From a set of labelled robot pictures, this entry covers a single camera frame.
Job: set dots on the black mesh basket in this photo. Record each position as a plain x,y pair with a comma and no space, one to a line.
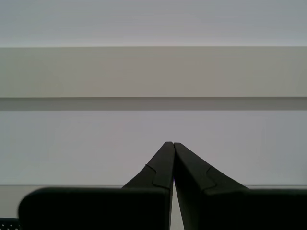
7,225

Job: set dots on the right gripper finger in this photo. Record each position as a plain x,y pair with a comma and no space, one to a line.
227,208
96,208

